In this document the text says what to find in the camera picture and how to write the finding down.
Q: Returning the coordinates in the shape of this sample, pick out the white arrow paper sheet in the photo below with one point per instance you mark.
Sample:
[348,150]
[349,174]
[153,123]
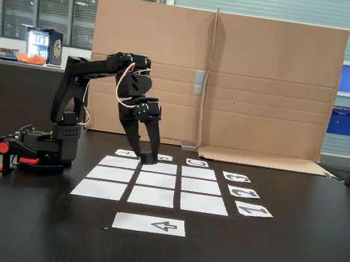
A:
[136,222]

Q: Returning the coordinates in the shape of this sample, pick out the brown cardboard panel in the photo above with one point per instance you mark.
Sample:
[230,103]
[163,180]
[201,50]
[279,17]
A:
[175,33]
[272,86]

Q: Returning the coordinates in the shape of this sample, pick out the grey tape strip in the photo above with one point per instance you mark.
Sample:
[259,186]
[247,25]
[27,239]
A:
[199,81]
[189,146]

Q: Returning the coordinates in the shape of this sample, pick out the paper sheet number 1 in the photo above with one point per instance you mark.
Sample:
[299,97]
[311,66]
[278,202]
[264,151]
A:
[253,210]

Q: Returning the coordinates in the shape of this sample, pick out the black mini fridge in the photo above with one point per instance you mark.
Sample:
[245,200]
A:
[45,46]

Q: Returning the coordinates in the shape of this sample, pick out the white nine-square grid sheet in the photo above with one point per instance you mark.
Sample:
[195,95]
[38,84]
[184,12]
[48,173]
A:
[152,196]

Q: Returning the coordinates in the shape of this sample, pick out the bowl of orange snacks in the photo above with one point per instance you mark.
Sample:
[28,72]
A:
[30,58]

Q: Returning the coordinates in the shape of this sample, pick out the paper sheet number 2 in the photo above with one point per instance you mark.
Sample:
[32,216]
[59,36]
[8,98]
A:
[244,192]

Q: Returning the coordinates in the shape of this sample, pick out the dark counter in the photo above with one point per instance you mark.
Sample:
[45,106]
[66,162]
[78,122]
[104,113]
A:
[3,97]

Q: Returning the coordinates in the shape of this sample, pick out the black octagonal token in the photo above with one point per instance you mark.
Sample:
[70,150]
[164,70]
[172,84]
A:
[148,159]

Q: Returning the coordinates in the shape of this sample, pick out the paper sheet letter C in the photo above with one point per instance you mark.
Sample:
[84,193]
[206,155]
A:
[197,163]

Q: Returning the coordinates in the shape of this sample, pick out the paper sheet letter A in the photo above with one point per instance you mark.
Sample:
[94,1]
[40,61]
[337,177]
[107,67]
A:
[124,153]

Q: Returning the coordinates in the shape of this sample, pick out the paper sheet number 3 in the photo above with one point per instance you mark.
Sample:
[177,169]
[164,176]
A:
[237,177]

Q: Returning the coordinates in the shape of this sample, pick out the paper sheet letter B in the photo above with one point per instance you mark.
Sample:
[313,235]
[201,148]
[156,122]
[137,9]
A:
[165,158]

